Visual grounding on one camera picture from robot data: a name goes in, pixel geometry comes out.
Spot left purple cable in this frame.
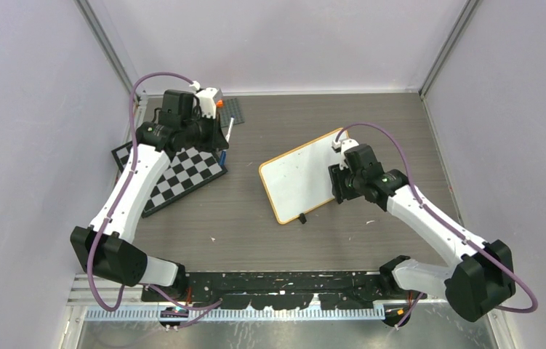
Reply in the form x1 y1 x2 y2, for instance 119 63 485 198
86 72 223 329

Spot aluminium frame rail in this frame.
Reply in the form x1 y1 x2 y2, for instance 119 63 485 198
73 0 139 93

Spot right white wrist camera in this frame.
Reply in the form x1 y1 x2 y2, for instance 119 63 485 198
332 138 359 169

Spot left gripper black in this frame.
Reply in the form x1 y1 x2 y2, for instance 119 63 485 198
181 110 228 153

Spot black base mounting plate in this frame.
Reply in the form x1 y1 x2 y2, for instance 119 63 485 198
141 271 419 310

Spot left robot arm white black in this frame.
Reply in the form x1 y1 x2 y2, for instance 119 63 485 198
70 87 228 301

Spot purple cable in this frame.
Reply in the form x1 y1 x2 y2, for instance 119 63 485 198
86 72 223 329
334 121 539 329

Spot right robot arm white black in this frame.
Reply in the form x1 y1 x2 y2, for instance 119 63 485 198
329 139 516 321

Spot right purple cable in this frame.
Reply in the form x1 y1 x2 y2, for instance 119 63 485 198
334 121 539 329

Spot black white checkerboard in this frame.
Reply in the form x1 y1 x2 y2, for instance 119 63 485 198
97 143 227 222

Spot blue marker cap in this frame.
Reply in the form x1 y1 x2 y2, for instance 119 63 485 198
220 150 227 166

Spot grey studded baseplate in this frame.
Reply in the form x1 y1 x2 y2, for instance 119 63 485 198
219 97 245 128

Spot white marker pen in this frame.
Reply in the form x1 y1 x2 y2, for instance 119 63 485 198
225 117 236 143

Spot yellow framed whiteboard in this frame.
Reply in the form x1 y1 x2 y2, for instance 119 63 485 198
258 128 342 225

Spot black whiteboard foot clip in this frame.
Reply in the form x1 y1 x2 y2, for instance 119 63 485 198
298 213 307 224

